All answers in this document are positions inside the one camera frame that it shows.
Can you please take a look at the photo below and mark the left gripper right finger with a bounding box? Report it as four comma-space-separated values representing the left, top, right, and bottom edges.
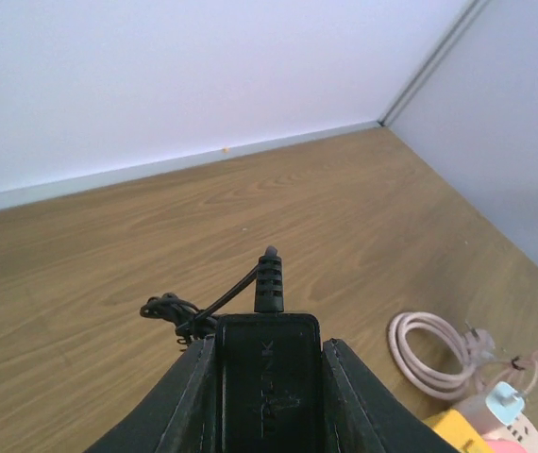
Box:
322, 339, 455, 453

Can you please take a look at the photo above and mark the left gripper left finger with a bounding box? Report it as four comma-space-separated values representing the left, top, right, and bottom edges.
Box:
87, 337, 216, 452

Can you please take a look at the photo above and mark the black power adapter with cable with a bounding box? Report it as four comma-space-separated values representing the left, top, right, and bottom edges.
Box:
140, 246, 325, 452

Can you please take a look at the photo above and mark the round pink power strip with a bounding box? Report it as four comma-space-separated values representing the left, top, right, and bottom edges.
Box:
387, 311, 538, 452

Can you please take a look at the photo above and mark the white usb charger plug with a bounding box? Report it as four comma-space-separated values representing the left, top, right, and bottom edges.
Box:
485, 381, 526, 426

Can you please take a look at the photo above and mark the pink usb cable bundle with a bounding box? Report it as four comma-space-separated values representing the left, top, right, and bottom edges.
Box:
480, 342, 538, 402

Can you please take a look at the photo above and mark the yellow cube socket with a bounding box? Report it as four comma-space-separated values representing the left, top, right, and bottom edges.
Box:
423, 410, 494, 453

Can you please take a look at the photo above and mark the pink triangular power socket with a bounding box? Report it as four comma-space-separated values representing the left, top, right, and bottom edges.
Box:
485, 439, 528, 453

